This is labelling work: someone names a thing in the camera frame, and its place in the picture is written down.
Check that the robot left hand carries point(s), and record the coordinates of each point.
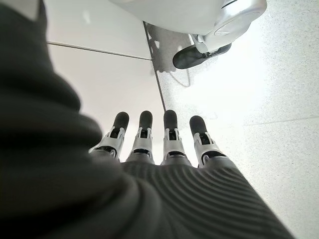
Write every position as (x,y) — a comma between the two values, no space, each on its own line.
(74,186)

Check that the dark robot left foot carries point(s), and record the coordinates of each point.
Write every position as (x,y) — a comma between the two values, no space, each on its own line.
(187,58)

